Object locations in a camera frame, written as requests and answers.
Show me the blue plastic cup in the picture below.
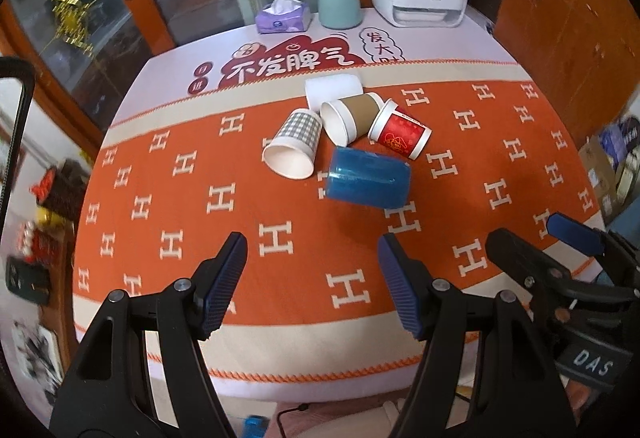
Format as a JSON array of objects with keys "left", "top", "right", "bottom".
[{"left": 326, "top": 147, "right": 411, "bottom": 209}]

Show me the red paper cup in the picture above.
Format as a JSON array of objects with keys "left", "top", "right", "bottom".
[{"left": 368, "top": 98, "right": 432, "bottom": 161}]

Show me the brown sleeve paper cup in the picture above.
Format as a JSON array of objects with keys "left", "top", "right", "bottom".
[{"left": 320, "top": 92, "right": 384, "bottom": 147}]

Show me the grey checkered paper cup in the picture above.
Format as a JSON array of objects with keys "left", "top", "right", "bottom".
[{"left": 262, "top": 108, "right": 322, "bottom": 180}]

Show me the white paper cup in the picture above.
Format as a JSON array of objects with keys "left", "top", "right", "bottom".
[{"left": 304, "top": 74, "right": 363, "bottom": 113}]

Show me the cardboard box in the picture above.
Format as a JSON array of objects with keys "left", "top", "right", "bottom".
[{"left": 579, "top": 137, "right": 634, "bottom": 223}]

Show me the orange H-pattern tablecloth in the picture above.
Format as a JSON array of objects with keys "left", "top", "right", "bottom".
[{"left": 73, "top": 11, "right": 603, "bottom": 401}]

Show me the wooden cabinet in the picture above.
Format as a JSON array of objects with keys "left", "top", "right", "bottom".
[{"left": 494, "top": 0, "right": 639, "bottom": 144}]

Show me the teal canister brown lid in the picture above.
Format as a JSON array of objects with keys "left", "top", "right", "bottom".
[{"left": 318, "top": 0, "right": 362, "bottom": 30}]

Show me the purple tissue pack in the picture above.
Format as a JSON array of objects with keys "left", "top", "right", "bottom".
[{"left": 255, "top": 0, "right": 311, "bottom": 34}]

